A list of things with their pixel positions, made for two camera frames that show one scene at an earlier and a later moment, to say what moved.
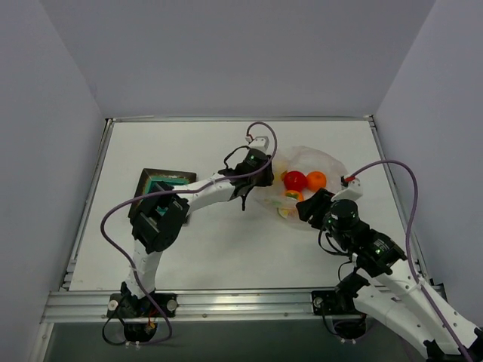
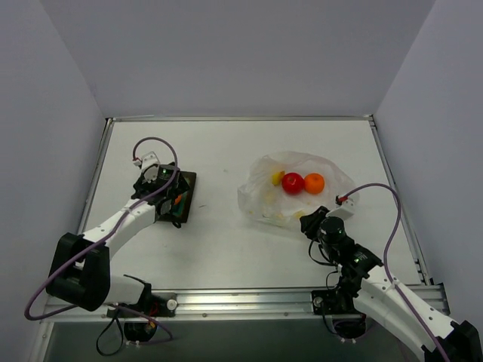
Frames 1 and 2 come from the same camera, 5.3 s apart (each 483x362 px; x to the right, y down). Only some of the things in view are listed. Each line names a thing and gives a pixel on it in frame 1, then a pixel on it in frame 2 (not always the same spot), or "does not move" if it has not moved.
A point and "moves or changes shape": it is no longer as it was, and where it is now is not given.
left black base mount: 139,317 does not move
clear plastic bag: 298,173 moves or changes shape
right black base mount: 349,321 does not move
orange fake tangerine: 315,180 does not move
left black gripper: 265,173 -> 185,197
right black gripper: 312,207 -> 311,222
